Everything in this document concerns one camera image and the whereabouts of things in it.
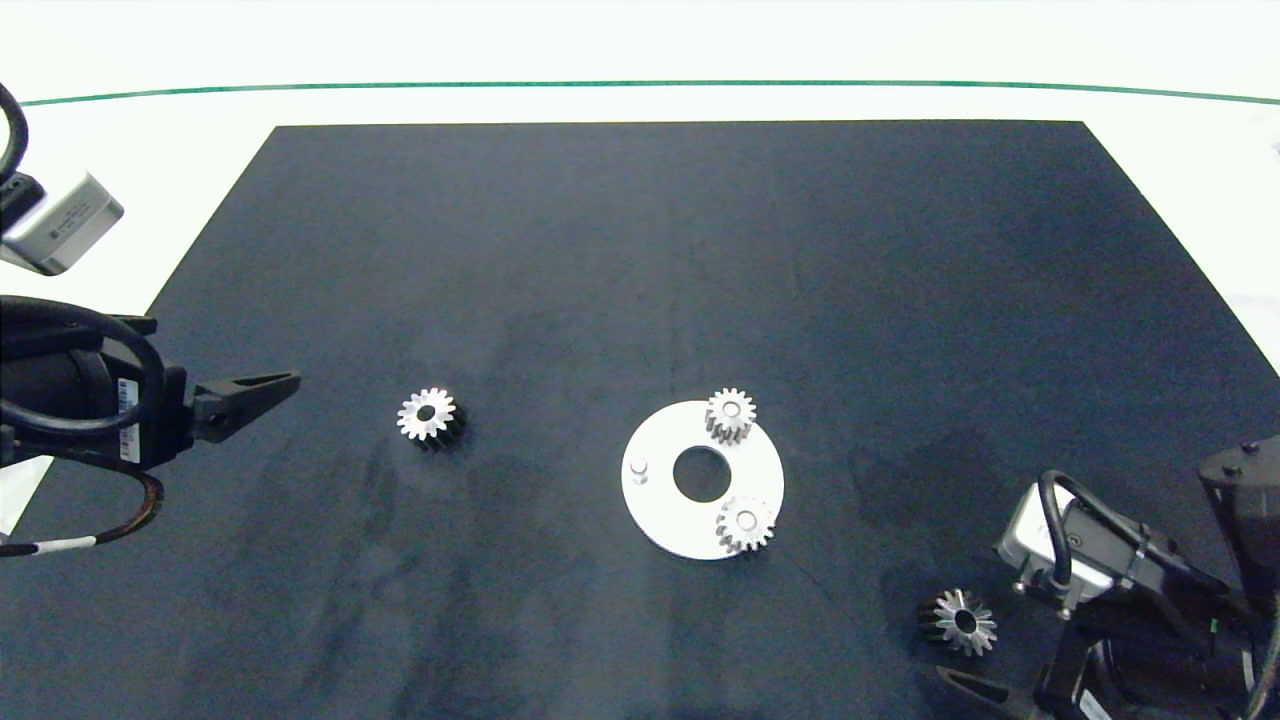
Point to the larger steel gear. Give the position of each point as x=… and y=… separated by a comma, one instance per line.
x=944, y=618
x=732, y=527

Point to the small steel gear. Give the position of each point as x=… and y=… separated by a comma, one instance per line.
x=414, y=418
x=719, y=414

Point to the round white plate with pins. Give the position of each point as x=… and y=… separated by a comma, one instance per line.
x=660, y=510

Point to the dark rectangular mat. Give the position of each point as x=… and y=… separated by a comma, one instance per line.
x=640, y=260

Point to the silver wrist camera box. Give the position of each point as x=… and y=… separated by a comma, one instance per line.
x=65, y=225
x=1035, y=540

